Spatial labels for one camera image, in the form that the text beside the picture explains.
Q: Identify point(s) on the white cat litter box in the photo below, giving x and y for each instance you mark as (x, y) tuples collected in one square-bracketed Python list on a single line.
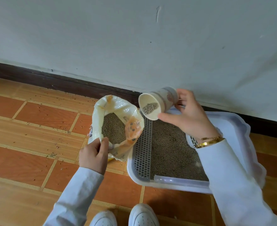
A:
[(225, 143)]

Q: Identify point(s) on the person's right hand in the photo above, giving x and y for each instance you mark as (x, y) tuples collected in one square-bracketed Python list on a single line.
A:
[(193, 119)]

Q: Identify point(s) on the person's left thumb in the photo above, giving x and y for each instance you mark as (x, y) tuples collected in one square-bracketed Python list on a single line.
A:
[(103, 146)]

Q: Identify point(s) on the person's right thumb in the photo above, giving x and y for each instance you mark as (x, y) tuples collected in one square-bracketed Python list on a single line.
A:
[(170, 117)]

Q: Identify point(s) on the person's left forearm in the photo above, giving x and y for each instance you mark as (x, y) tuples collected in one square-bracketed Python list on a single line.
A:
[(76, 198)]

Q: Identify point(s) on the dark wooden baseboard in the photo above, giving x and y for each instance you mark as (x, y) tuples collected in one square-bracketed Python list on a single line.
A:
[(65, 83)]

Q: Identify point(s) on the person's right white shoe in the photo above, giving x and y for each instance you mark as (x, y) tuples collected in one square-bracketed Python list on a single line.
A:
[(143, 216)]

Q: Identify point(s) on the grey perforated step grate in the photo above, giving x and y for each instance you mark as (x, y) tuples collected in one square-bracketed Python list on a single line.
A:
[(142, 148)]

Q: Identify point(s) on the person's left white shoe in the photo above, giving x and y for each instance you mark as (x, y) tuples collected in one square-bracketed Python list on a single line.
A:
[(104, 219)]

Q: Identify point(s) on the grey cat litter granules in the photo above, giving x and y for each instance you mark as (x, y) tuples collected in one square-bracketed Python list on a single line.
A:
[(173, 152)]

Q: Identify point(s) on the white litter scoop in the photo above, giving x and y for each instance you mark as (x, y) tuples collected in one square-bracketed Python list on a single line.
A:
[(192, 140)]

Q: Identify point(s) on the white paper cup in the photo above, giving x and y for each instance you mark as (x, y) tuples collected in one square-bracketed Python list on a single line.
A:
[(157, 102)]

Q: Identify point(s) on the person's right middle finger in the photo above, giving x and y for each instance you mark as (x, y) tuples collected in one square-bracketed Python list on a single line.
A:
[(179, 106)]

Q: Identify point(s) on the person's left hand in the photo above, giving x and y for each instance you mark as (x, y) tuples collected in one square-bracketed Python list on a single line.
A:
[(93, 156)]

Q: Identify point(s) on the person's white shoe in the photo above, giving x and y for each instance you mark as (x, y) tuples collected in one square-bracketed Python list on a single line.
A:
[(143, 216), (104, 219)]

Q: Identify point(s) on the person's right forearm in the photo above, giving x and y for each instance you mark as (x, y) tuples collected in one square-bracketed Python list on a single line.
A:
[(234, 185)]

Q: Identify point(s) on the white orange litter bag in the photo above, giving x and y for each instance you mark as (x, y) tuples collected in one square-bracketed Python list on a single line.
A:
[(119, 124)]

